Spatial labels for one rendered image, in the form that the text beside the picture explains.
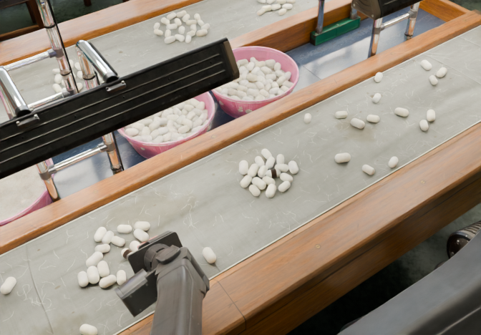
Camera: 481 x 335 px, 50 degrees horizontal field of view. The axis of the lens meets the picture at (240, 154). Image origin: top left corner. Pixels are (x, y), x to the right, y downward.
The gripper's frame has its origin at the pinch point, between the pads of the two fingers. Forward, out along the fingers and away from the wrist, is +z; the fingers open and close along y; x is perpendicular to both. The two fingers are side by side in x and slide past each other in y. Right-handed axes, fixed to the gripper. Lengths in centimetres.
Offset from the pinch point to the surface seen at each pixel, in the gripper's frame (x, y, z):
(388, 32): -19, -110, 35
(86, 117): -29.2, 2.4, -15.5
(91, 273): -1.0, 11.5, 0.7
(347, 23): -27, -98, 39
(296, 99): -14, -55, 15
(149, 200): -7.1, -7.0, 11.5
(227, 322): 13.8, -4.9, -18.2
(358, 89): -9, -73, 13
